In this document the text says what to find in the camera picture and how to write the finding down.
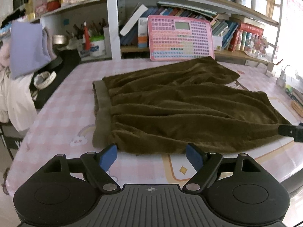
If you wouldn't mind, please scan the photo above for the dark olive green skirt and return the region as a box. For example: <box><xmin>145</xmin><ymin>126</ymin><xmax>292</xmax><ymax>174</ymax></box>
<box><xmin>92</xmin><ymin>57</ymin><xmax>288</xmax><ymax>155</ymax></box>

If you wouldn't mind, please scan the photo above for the red boxed book set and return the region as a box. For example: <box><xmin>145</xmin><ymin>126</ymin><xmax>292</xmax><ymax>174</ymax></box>
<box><xmin>228</xmin><ymin>22</ymin><xmax>263</xmax><ymax>52</ymax></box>

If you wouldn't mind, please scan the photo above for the white cup with green lid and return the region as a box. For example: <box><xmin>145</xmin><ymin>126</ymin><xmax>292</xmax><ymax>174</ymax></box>
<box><xmin>90</xmin><ymin>35</ymin><xmax>106</xmax><ymax>58</ymax></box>

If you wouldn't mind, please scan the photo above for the red bottle figurine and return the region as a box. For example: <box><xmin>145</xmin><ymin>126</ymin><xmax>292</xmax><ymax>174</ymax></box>
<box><xmin>84</xmin><ymin>22</ymin><xmax>90</xmax><ymax>51</ymax></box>

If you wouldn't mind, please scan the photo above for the metal bowl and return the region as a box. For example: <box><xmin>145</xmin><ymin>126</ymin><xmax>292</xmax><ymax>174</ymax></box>
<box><xmin>52</xmin><ymin>34</ymin><xmax>68</xmax><ymax>45</ymax></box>

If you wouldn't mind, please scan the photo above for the pink keyboard learning tablet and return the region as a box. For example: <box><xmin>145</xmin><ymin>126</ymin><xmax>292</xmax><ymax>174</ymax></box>
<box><xmin>147</xmin><ymin>15</ymin><xmax>215</xmax><ymax>61</ymax></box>

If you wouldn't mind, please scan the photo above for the orange and white box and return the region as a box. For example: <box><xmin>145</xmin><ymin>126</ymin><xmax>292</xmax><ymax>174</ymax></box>
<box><xmin>138</xmin><ymin>17</ymin><xmax>148</xmax><ymax>48</ymax></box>

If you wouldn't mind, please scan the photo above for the lavender folded cloth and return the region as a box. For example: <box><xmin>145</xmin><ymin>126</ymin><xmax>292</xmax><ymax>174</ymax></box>
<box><xmin>10</xmin><ymin>22</ymin><xmax>51</xmax><ymax>79</ymax></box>

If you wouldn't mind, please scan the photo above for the white slanted book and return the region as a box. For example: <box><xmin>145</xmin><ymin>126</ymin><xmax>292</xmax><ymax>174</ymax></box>
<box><xmin>120</xmin><ymin>5</ymin><xmax>148</xmax><ymax>36</ymax></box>

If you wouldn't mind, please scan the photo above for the white shelf post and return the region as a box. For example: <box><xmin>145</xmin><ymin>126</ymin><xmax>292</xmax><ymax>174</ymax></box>
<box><xmin>107</xmin><ymin>0</ymin><xmax>121</xmax><ymax>60</ymax></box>

